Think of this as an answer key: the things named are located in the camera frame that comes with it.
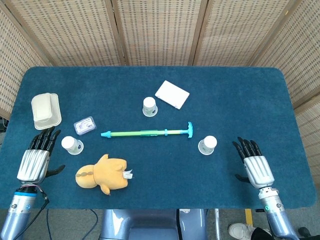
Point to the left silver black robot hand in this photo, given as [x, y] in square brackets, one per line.
[33, 165]

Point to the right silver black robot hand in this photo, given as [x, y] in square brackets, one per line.
[258, 170]

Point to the white paper cup green print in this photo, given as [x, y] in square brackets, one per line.
[72, 146]
[150, 107]
[207, 146]

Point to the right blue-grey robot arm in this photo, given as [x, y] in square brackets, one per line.
[275, 212]

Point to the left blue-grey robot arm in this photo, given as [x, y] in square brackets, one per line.
[17, 210]

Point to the beige pulp food container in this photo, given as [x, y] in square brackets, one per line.
[45, 110]

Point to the white sneaker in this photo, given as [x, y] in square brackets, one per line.
[238, 231]

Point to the clear plastic clip box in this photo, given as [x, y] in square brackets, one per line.
[85, 125]

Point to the metal stand leg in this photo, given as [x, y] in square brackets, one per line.
[217, 225]

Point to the yellow plush duck toy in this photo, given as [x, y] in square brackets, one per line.
[110, 172]

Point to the blue felt table cover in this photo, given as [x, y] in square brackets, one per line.
[170, 175]

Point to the green blue toy water pump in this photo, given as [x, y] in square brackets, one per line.
[130, 134]

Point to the flat white plastic box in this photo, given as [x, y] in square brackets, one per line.
[172, 94]

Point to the blue-grey robot torso base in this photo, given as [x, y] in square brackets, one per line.
[150, 225]

